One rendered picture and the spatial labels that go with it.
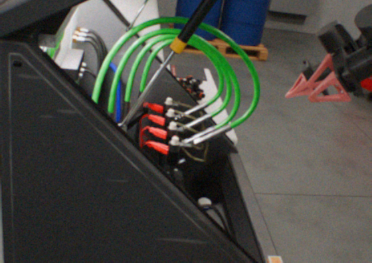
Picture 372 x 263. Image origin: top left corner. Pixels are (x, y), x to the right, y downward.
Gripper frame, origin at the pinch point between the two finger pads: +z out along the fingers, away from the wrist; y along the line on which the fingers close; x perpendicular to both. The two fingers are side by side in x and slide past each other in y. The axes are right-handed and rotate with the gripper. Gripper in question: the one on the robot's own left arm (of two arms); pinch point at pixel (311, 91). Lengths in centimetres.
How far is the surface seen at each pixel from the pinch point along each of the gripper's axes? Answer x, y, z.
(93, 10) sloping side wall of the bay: -36, -33, 44
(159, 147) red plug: -4.2, -3.5, 39.6
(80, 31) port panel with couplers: -34, -29, 49
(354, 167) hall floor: 204, -199, 62
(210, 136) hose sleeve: 0.8, -4.5, 27.4
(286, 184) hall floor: 154, -155, 96
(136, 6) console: -28, -40, 36
